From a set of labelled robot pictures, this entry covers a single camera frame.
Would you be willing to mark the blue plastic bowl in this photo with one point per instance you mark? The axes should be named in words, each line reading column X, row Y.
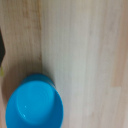
column 33, row 103

